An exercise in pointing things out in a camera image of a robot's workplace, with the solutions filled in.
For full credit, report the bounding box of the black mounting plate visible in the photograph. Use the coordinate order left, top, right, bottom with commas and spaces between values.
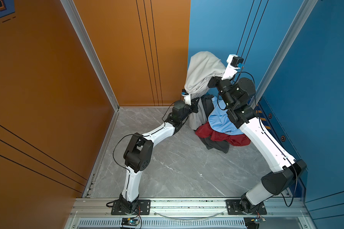
111, 199, 151, 216
225, 199, 267, 215

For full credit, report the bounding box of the light blue shirt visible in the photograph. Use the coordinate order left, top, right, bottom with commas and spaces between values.
208, 96, 243, 135

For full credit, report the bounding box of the aluminium corner post right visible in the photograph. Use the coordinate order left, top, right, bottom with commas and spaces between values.
249, 0, 318, 109

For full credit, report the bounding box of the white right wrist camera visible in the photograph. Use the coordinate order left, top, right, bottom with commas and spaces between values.
222, 54, 244, 80

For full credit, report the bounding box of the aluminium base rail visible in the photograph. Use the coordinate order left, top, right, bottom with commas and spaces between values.
64, 197, 316, 229

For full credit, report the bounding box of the right small circuit board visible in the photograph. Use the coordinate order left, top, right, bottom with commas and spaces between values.
244, 217, 266, 229

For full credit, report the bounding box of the aluminium corner post left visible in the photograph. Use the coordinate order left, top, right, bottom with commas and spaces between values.
60, 0, 119, 112

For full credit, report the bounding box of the light grey cloth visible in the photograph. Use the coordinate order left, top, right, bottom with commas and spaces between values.
183, 51, 226, 131

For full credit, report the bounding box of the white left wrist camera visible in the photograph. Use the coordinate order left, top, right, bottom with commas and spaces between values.
181, 89, 192, 106

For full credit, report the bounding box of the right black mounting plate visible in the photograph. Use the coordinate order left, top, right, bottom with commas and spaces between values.
225, 199, 267, 215

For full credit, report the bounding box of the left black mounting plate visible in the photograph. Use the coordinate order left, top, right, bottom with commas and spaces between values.
111, 199, 151, 216

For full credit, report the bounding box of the left green circuit board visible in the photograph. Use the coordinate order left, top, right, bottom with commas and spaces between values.
120, 218, 141, 229

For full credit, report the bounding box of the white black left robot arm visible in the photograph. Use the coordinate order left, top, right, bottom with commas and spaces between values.
119, 98, 199, 214

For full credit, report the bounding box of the aluminium corner post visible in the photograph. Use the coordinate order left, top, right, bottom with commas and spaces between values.
60, 0, 119, 112
249, 0, 318, 109

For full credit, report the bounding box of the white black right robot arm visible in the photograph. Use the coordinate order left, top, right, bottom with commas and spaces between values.
208, 77, 307, 214

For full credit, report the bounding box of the dark grey cloth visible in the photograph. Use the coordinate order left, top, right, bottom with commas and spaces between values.
200, 94, 229, 154

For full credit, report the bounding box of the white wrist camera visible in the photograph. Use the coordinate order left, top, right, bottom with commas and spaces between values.
222, 54, 244, 80
181, 89, 192, 106

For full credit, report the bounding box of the red cloth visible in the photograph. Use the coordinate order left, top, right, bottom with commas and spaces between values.
195, 122, 251, 147

